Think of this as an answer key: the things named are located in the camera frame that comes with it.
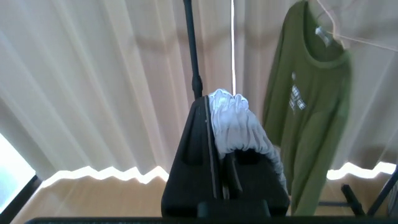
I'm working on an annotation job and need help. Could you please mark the black clothes rack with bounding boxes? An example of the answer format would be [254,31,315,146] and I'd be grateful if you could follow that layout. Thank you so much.
[182,0,398,217]

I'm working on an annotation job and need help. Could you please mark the green long-sleeved shirt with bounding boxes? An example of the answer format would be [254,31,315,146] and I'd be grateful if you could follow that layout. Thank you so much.
[262,0,354,216]

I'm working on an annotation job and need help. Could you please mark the pale grey shorts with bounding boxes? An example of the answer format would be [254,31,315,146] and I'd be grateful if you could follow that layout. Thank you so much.
[207,88,289,194]

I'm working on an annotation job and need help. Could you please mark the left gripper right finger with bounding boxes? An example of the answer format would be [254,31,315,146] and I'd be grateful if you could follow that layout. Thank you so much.
[221,148,290,218]

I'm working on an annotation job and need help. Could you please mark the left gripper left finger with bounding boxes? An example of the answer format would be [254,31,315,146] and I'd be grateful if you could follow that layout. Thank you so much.
[160,95,224,218]

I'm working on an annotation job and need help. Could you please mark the pink clothes hanger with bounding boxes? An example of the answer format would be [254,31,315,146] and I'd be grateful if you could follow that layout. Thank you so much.
[315,0,398,54]

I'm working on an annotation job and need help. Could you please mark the window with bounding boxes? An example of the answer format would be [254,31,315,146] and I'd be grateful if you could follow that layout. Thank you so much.
[0,132,43,224]

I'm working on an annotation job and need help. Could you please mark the beige curtain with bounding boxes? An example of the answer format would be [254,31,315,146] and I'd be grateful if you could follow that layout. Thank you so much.
[0,0,398,181]

